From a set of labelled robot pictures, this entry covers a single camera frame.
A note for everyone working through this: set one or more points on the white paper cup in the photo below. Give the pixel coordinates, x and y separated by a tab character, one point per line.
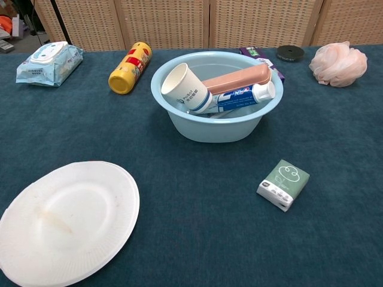
185	89

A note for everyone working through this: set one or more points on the blue white toothpaste tube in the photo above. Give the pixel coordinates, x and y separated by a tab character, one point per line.
239	100

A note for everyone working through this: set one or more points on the pink toothbrush case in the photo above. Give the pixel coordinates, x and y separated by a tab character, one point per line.
239	76

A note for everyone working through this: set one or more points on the light blue plastic basin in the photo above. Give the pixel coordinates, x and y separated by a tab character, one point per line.
215	128

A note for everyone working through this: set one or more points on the purple box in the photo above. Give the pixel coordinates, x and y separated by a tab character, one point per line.
257	55

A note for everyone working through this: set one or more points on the white toothbrush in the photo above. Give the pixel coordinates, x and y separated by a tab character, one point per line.
223	114

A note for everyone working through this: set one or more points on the teal table cloth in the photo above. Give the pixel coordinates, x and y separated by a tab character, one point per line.
209	209

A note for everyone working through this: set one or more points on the yellow cylindrical bottle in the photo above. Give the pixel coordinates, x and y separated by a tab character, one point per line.
130	68

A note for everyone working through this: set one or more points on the green white tissue pack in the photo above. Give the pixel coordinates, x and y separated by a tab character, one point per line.
284	179

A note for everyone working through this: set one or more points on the wicker folding screen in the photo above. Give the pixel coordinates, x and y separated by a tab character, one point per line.
167	24

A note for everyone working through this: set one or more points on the black round disc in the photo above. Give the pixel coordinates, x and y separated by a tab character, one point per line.
284	55

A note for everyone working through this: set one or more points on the white paper plate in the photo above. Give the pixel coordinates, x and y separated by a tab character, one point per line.
74	224

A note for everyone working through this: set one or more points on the blue wet wipes pack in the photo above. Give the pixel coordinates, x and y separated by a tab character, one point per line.
48	62

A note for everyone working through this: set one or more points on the pink mesh bath sponge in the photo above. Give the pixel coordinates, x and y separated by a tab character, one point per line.
338	65

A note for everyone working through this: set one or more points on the black tripod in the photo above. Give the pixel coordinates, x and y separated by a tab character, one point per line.
60	21

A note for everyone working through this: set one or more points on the white background carton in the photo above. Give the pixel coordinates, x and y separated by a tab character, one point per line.
16	25

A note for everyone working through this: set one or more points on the orange background object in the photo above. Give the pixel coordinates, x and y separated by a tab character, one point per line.
5	24

